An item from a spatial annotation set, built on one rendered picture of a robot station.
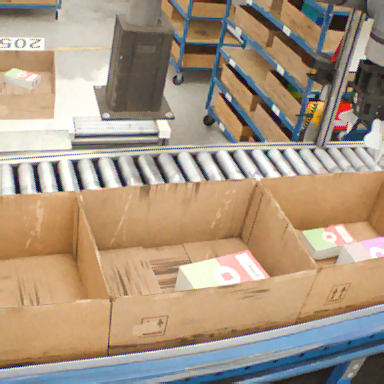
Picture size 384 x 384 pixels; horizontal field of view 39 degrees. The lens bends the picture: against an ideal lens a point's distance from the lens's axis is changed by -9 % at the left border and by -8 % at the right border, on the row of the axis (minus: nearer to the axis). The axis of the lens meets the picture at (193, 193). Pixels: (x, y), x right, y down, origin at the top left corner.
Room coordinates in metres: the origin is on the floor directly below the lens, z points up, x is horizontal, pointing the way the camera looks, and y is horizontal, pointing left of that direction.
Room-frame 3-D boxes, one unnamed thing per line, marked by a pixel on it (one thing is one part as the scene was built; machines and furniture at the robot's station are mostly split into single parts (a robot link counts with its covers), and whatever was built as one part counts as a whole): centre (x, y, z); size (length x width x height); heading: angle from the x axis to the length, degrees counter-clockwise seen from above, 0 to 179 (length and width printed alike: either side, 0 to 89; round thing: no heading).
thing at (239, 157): (1.45, -0.23, 0.72); 0.52 x 0.05 x 0.05; 26
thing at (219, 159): (1.42, -0.17, 0.72); 0.52 x 0.05 x 0.05; 26
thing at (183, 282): (0.83, -0.10, 0.92); 0.16 x 0.11 x 0.07; 125
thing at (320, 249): (1.07, -0.34, 0.90); 0.13 x 0.07 x 0.04; 119
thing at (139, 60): (1.84, 0.29, 0.91); 0.26 x 0.26 x 0.33; 23
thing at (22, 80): (1.84, 0.73, 0.77); 0.13 x 0.07 x 0.04; 79
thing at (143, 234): (0.84, -0.02, 0.96); 0.39 x 0.29 x 0.17; 116
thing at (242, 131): (3.03, -0.23, 0.19); 0.40 x 0.30 x 0.10; 25
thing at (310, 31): (2.59, -0.45, 0.99); 0.40 x 0.30 x 0.10; 23
